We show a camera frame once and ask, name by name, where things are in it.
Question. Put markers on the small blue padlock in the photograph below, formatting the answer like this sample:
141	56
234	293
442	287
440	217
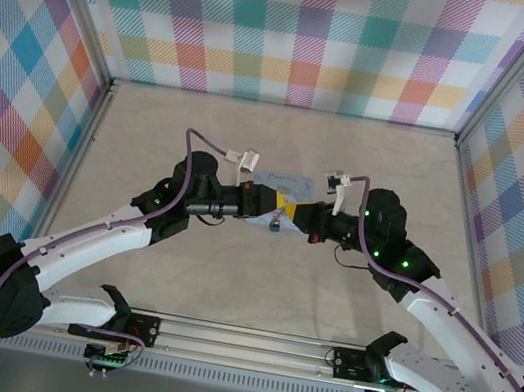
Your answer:
275	227

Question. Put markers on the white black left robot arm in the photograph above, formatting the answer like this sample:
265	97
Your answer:
92	238

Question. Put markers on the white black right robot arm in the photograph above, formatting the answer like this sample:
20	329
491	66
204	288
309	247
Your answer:
437	384

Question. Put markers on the control board with green connector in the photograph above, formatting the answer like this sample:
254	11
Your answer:
107	356

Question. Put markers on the aluminium frame side rail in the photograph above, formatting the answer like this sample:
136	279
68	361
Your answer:
472	213
82	149

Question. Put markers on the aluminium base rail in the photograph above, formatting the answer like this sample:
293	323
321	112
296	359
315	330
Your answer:
240	347

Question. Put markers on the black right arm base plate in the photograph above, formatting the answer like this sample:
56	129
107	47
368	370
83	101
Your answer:
348	363

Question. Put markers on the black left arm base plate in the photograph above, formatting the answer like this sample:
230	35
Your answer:
144	330

